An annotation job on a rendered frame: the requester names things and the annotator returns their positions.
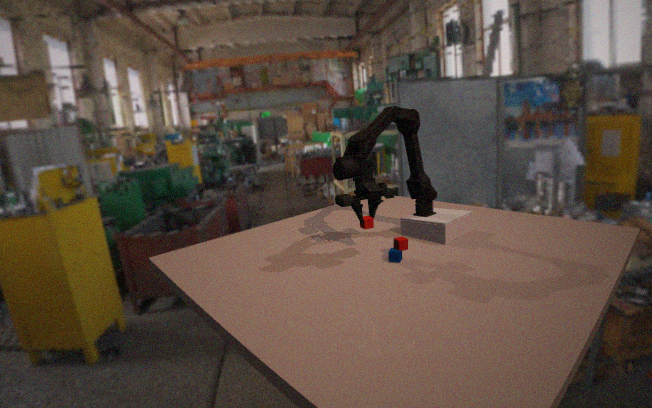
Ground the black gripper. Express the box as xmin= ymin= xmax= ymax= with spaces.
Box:
xmin=335 ymin=174 xmax=395 ymax=224

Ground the blue cube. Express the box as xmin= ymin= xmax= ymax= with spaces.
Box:
xmin=388 ymin=248 xmax=402 ymax=263

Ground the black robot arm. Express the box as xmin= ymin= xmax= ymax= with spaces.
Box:
xmin=332 ymin=106 xmax=437 ymax=217

